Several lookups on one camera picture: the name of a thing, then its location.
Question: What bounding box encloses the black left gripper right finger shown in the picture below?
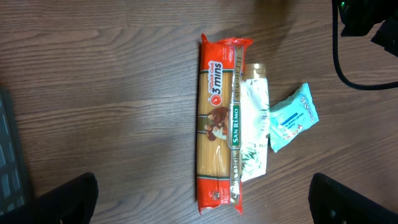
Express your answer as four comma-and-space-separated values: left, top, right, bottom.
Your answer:
308, 173, 397, 224

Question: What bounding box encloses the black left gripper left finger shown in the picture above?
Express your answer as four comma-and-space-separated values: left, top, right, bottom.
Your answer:
1, 172, 98, 224

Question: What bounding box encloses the teal wet wipes packet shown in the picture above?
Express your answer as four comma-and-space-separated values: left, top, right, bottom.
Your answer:
270, 83, 319, 152

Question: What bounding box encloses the white tube gold cap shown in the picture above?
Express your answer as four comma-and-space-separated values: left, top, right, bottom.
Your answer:
241, 63, 270, 182

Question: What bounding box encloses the red spaghetti packet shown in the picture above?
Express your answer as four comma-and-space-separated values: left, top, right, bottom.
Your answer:
197, 35, 253, 214

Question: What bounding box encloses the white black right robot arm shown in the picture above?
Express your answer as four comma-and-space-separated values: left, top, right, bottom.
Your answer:
334, 0, 397, 55

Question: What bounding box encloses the grey plastic shopping basket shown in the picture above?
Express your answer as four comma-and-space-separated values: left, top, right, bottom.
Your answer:
1, 88, 30, 215

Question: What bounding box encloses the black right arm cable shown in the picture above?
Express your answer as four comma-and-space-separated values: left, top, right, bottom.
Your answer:
331, 0, 398, 91

